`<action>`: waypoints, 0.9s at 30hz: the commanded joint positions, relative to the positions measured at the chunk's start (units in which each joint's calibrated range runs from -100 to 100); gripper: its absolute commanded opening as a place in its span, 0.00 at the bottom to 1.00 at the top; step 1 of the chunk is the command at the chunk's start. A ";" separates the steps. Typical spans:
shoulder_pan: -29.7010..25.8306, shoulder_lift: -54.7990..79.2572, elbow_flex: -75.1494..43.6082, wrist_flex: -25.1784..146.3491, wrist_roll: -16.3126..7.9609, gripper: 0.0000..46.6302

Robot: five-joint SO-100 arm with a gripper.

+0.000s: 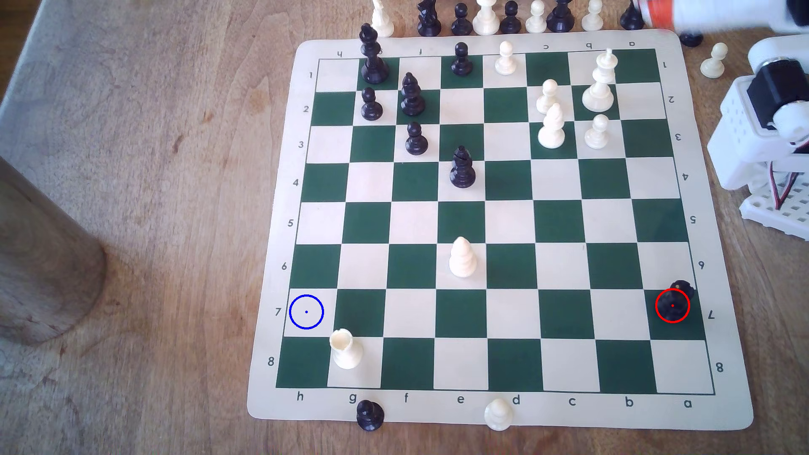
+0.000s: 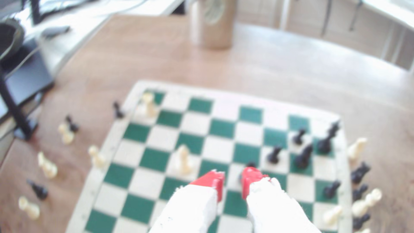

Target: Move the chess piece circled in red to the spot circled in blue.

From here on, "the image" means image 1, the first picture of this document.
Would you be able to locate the gripper finger with orange tip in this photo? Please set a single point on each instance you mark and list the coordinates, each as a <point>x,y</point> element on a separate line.
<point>660,14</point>

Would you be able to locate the black chess rook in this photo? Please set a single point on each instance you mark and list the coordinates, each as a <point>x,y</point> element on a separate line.
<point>679,294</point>

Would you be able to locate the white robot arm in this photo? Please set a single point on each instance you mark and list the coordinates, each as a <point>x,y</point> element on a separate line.
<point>739,139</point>

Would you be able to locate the black chess piece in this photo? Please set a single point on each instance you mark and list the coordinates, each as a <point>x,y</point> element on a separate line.
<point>691,40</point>
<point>631,21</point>

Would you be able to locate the white chess pawn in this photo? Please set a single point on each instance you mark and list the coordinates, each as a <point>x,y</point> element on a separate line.
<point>597,134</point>
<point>505,60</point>
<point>547,100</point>
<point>713,63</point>
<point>536,21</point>
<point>499,416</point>
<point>593,20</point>

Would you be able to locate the white chess queen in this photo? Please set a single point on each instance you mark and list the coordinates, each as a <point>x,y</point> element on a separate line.
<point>598,91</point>

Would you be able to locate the black chess queen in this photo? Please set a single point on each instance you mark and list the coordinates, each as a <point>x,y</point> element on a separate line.
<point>560,20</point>

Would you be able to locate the black chess pawn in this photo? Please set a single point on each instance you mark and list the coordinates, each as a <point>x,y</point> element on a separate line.
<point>370,417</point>
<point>510,23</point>
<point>371,107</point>
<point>416,142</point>
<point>462,62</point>
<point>461,24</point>

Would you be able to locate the white chess bishop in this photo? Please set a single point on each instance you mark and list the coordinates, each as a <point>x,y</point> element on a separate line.
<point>552,131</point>
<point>463,260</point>

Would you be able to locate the white chess king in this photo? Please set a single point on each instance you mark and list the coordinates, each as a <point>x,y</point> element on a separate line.
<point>486,22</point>

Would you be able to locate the black chess knight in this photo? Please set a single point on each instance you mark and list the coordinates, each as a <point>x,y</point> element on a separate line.
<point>429,22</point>

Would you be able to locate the black chess bishop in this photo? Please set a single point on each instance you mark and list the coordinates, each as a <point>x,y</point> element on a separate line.
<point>462,170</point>
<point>412,98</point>

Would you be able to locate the white chess knight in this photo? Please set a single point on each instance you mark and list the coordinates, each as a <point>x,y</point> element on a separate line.
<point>382,24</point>

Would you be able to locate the green white chess mat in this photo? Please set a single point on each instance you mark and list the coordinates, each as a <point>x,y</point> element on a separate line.
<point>461,221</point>

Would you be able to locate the white chess rook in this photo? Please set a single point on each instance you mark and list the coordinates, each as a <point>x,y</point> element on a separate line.
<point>346,352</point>

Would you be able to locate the white perforated base plate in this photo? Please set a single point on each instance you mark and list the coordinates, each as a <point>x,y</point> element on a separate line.
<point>768,212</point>

